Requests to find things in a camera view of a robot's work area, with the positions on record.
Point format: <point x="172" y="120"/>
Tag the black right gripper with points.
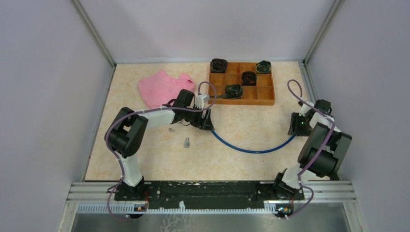
<point x="294" y="128"/>

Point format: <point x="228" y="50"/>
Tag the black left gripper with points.
<point x="205" y="123"/>

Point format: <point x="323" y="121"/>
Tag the grey combination lock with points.
<point x="186" y="143"/>

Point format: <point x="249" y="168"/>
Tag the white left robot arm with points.
<point x="124" y="136"/>

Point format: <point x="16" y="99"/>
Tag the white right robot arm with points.
<point x="323" y="152"/>

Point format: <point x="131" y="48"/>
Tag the wooden compartment tray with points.
<point x="261" y="94"/>

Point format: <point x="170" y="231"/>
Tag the pink cloth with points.
<point x="160" y="88"/>

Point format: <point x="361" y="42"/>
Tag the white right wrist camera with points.
<point x="305" y="107"/>

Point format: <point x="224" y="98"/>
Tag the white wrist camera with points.
<point x="201" y="100"/>
<point x="305" y="107"/>

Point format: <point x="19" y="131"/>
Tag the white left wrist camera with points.
<point x="201" y="100"/>

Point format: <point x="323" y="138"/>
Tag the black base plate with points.
<point x="212" y="195"/>

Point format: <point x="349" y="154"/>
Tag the grey slotted cable duct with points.
<point x="269" y="207"/>

